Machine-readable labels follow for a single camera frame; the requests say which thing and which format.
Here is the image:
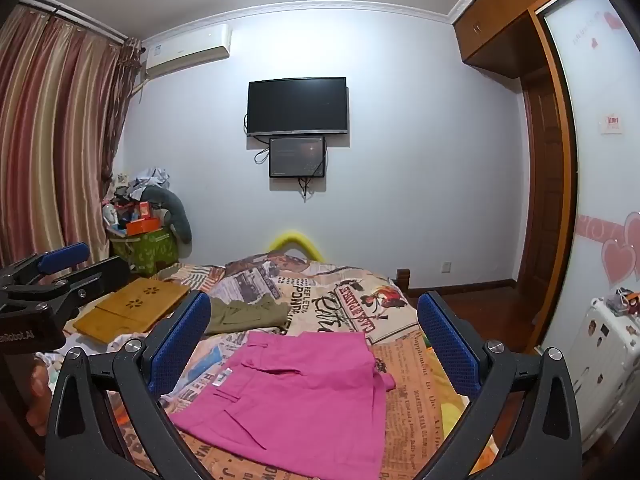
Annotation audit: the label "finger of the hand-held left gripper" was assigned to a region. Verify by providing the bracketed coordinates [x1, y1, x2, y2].
[0, 256, 133, 331]
[0, 242, 91, 288]

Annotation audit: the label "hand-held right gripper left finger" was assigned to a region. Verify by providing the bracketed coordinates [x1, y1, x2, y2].
[46, 290, 213, 480]

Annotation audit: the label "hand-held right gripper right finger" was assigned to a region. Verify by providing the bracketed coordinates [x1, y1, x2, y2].
[416, 291, 583, 480]

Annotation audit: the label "pink pants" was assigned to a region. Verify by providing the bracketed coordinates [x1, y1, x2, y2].
[170, 331, 397, 478]

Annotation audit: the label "olive green pants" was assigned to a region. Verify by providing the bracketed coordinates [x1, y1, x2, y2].
[204, 294, 291, 336]

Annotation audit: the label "orange box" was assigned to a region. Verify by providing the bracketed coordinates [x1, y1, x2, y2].
[126, 216, 163, 236]

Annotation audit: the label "grey pillow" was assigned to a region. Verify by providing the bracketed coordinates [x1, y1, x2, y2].
[145, 187, 193, 243]

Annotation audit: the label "newspaper print bed sheet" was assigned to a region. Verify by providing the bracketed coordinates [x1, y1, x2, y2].
[35, 252, 501, 480]

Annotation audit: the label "pile of clothes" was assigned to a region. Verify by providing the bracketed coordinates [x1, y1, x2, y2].
[127, 166, 171, 201]

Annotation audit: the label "striped pink curtain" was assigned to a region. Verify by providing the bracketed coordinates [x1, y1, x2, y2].
[0, 2, 143, 281]

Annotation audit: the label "white suitcase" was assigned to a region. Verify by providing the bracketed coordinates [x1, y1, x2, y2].
[567, 295, 640, 453]

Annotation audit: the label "yellow foam pad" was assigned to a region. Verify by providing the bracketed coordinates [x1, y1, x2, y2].
[268, 230, 326, 263]

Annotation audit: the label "wooden chair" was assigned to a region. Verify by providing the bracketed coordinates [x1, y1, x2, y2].
[517, 72, 566, 356]

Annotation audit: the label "white air conditioner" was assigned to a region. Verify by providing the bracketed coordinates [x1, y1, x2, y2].
[145, 23, 233, 79]

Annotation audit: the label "wooden overhead cabinet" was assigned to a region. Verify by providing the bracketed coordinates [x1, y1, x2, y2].
[452, 0, 591, 79]

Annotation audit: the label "pink heart wall sticker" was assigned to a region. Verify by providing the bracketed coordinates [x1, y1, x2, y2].
[575, 210, 640, 288]

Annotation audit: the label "black monitor cable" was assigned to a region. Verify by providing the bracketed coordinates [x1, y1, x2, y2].
[298, 176, 326, 202]

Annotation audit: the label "small black wall monitor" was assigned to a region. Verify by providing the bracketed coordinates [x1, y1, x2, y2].
[269, 136, 327, 179]

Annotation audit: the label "black wall television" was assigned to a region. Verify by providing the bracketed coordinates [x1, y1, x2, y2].
[246, 77, 349, 137]

